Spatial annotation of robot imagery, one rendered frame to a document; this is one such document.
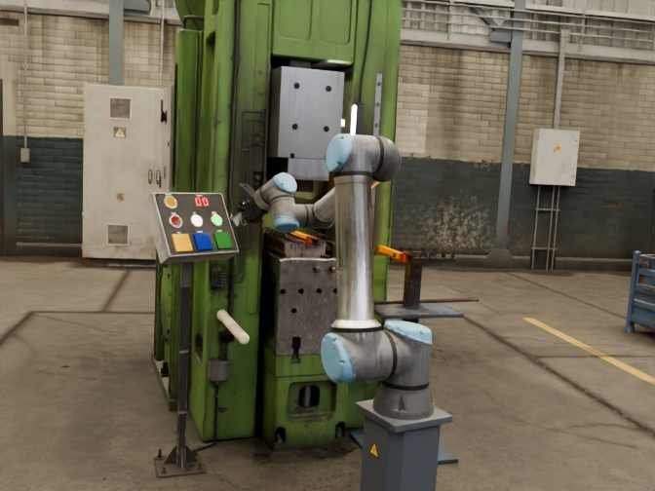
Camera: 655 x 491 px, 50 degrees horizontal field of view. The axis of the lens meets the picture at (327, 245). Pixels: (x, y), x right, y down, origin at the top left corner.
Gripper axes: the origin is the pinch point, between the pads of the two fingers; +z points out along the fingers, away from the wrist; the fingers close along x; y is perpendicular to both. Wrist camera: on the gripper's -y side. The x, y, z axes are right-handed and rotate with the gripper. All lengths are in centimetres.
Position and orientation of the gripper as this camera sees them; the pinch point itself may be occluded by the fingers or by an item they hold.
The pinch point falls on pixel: (233, 216)
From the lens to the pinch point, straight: 288.3
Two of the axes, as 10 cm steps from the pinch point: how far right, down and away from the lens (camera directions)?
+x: 7.1, -0.5, 7.1
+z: -6.4, 3.9, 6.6
